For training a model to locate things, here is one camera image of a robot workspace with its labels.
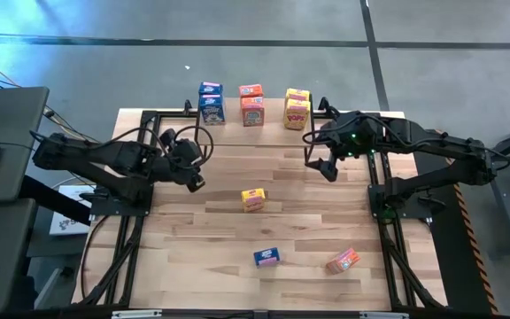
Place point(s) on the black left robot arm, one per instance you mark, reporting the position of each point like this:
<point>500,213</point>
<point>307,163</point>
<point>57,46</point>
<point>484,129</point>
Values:
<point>104,155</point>

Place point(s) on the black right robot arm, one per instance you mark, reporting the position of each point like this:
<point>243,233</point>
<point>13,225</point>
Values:
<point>441,142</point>

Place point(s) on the silver table bracket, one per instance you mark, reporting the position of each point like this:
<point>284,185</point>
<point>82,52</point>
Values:
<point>383,315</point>
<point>135,314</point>

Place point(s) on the black floor mat orange edge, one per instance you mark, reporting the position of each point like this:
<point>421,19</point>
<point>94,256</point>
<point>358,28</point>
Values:
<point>450,266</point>

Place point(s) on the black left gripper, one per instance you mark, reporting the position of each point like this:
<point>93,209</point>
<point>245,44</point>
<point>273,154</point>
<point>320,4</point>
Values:
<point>180,161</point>

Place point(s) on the white printed box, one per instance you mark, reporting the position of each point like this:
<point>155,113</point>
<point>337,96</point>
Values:
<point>67,221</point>

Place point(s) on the wooden shelf with black legs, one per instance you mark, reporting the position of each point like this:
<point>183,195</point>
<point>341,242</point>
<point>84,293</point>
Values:
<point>255,135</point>

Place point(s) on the dark grey metal cart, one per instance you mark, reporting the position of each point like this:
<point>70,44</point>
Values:
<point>507,212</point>

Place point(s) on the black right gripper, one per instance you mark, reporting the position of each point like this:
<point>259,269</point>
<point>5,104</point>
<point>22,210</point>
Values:
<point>348,133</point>

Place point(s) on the black frame knob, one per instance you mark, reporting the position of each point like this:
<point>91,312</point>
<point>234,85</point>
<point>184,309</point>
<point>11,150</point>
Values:
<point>324,105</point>
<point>187,106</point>

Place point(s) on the blue Frosted Flakes cereal box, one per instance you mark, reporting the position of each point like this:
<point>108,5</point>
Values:
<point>266,257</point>
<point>210,87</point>
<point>213,113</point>

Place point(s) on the yellow Corn Pops cereal box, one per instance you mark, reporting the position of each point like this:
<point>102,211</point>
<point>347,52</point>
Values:
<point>297,119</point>
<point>298,94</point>
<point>253,200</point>

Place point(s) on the grey side desk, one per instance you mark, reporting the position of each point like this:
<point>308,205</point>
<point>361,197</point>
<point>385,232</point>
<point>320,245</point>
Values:
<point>16,119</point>
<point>2,257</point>

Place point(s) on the black metal table frame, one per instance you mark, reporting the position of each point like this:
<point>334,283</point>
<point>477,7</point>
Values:
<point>149,116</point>

